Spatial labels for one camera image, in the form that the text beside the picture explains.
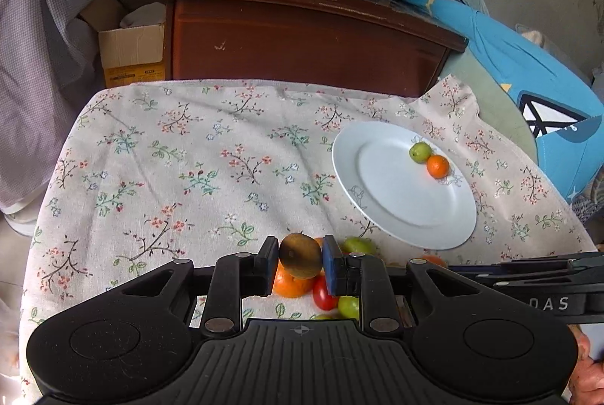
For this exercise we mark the grey striped cloth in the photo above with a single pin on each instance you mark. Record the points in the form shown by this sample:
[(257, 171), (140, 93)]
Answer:
[(592, 197)]

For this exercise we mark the wooden nightstand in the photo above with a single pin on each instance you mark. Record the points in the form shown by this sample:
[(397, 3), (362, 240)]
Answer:
[(292, 41)]

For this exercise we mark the pale green bed sheet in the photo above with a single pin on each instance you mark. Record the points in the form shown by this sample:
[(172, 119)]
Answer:
[(486, 102)]

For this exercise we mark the green jujube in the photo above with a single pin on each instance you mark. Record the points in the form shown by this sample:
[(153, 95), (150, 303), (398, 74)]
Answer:
[(420, 151), (358, 246), (348, 306), (324, 316)]

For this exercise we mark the red cherry tomato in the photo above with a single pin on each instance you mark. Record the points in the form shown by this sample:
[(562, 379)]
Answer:
[(323, 294)]

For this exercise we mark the floral tablecloth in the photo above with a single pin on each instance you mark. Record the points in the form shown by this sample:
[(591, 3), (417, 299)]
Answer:
[(188, 159)]

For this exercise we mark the lilac checked cloth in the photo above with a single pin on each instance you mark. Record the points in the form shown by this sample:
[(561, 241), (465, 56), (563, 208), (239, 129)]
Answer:
[(42, 79)]

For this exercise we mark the person's right hand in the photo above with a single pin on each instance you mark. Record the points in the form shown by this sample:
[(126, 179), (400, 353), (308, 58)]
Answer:
[(590, 379)]

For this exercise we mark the brown kiwi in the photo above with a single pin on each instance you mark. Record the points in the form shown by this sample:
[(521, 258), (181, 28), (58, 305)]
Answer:
[(300, 255)]

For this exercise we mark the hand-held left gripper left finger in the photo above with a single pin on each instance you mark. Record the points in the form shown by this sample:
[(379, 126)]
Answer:
[(272, 265)]

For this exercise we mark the blue printed blanket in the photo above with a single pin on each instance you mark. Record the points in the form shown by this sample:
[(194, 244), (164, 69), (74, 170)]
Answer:
[(528, 69)]

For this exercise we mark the white plate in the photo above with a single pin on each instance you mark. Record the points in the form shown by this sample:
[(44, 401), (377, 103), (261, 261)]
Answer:
[(406, 192)]

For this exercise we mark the small orange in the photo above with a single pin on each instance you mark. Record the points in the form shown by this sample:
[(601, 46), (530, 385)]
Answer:
[(432, 261), (438, 165), (290, 286)]

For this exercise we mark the white plastic object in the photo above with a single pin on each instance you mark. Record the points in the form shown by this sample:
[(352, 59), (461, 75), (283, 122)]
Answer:
[(19, 218)]

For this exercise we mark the brown cardboard box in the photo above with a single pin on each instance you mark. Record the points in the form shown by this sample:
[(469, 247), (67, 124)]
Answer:
[(132, 55)]

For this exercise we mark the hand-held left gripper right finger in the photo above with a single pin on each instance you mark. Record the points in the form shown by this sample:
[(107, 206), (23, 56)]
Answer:
[(329, 269)]

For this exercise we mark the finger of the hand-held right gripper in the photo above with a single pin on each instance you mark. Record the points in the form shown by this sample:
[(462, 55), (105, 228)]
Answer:
[(519, 278), (557, 261)]

